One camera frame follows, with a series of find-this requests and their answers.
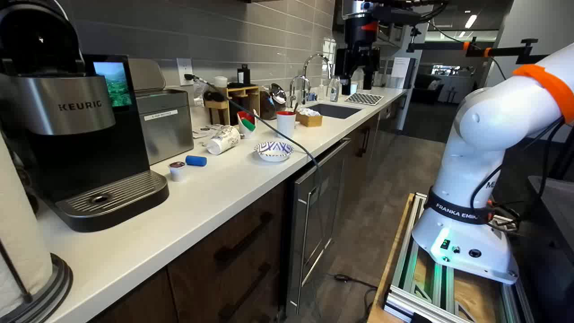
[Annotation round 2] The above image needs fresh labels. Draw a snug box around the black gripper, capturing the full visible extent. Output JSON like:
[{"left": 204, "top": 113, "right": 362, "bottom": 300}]
[{"left": 335, "top": 15, "right": 382, "bottom": 97}]

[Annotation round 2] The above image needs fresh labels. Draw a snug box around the black and white patterned bowl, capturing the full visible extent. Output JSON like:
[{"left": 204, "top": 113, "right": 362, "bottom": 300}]
[{"left": 254, "top": 139, "right": 294, "bottom": 165}]

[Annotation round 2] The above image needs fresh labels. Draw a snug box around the black Keurig coffee machine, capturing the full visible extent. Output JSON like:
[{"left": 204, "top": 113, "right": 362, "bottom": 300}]
[{"left": 0, "top": 0, "right": 170, "bottom": 234}]

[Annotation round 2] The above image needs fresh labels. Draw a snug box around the grey drying mat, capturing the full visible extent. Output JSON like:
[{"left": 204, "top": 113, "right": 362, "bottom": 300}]
[{"left": 344, "top": 92, "right": 384, "bottom": 108}]

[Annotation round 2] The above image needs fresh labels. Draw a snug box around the white soap bottle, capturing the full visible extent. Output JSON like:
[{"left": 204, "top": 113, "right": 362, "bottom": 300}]
[{"left": 321, "top": 38, "right": 339, "bottom": 103}]

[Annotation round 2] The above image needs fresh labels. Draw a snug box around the dark countertop sink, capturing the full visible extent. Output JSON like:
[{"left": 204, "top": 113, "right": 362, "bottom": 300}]
[{"left": 306, "top": 103, "right": 362, "bottom": 121}]

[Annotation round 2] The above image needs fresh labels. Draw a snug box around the chrome faucet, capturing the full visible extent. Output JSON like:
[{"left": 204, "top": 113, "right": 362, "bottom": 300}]
[{"left": 297, "top": 52, "right": 330, "bottom": 103}]

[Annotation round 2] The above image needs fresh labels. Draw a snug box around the wooden box with sugar packets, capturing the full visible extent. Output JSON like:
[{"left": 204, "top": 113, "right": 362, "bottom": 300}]
[{"left": 296, "top": 108, "right": 324, "bottom": 130}]

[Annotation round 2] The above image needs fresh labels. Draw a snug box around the white mug red inside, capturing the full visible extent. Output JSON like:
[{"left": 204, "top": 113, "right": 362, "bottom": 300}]
[{"left": 274, "top": 108, "right": 299, "bottom": 140}]

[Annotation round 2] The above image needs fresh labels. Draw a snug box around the black canister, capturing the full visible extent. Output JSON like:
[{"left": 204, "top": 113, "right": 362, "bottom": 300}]
[{"left": 235, "top": 63, "right": 253, "bottom": 88}]

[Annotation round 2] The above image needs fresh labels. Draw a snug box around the white mug green red print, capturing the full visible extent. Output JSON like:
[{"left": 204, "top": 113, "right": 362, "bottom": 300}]
[{"left": 235, "top": 110, "right": 258, "bottom": 140}]

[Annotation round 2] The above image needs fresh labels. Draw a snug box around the wooden organizer rack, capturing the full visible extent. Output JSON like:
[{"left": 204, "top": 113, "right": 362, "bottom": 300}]
[{"left": 202, "top": 85, "right": 263, "bottom": 128}]

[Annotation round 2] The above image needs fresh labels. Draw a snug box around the white lying cup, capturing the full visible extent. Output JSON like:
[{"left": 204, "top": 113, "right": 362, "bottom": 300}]
[{"left": 204, "top": 124, "right": 242, "bottom": 158}]

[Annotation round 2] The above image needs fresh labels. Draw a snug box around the stainless undercounter appliance door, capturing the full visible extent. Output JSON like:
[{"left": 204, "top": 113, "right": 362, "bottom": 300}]
[{"left": 285, "top": 139, "right": 353, "bottom": 316}]

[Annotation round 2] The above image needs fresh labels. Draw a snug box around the stainless steel box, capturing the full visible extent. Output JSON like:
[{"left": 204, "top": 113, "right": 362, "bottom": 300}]
[{"left": 127, "top": 58, "right": 195, "bottom": 167}]

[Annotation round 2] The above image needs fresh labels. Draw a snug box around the dark wood base cabinet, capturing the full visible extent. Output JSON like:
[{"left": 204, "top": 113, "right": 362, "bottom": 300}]
[{"left": 88, "top": 185, "right": 290, "bottom": 323}]

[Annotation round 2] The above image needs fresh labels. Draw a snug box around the black paper towel holder base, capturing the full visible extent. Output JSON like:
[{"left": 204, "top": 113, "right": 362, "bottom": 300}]
[{"left": 0, "top": 253, "right": 75, "bottom": 323}]

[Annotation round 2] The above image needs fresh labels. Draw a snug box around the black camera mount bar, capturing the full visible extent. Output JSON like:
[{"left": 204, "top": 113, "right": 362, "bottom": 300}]
[{"left": 409, "top": 36, "right": 547, "bottom": 65}]

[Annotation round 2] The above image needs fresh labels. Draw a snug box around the white wall outlet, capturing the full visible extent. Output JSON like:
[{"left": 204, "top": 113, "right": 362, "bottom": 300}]
[{"left": 176, "top": 58, "right": 195, "bottom": 87}]

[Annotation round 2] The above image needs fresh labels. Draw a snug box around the orange strap on arm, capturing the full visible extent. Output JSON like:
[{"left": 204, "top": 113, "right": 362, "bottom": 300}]
[{"left": 511, "top": 63, "right": 574, "bottom": 124}]

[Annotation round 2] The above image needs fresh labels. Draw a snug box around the black floor cable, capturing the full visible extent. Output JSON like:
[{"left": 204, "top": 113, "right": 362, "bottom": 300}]
[{"left": 332, "top": 273, "right": 380, "bottom": 313}]

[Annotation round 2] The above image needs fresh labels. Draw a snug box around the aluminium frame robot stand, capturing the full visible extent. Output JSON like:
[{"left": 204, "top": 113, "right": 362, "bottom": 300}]
[{"left": 366, "top": 191, "right": 534, "bottom": 323}]

